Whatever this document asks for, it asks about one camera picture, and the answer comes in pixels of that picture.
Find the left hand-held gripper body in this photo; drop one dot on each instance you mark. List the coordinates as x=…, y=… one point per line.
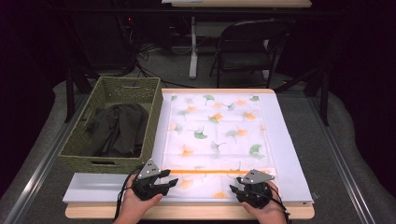
x=146, y=186

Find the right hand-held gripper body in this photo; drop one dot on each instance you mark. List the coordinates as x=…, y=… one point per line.
x=257, y=193

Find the white leaf-print mesh laundry bag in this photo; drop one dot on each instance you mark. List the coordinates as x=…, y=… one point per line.
x=218, y=149

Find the dark garment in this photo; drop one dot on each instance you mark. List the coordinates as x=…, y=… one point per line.
x=118, y=130

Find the green woven basket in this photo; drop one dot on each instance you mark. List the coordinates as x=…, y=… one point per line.
x=124, y=90

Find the person's right hand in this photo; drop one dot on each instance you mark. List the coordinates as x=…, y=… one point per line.
x=271, y=213

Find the person's left hand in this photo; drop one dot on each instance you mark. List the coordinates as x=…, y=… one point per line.
x=132, y=208

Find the white board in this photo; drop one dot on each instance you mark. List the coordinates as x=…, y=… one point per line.
x=286, y=155

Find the black stand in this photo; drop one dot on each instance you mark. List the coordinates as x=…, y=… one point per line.
x=70, y=93
x=325, y=93

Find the black folding chair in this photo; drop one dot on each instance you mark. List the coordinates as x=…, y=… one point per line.
x=246, y=59

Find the white-legged desk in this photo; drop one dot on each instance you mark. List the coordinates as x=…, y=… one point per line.
x=193, y=46

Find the metal floor rail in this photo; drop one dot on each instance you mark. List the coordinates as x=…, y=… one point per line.
x=40, y=168
x=342, y=158

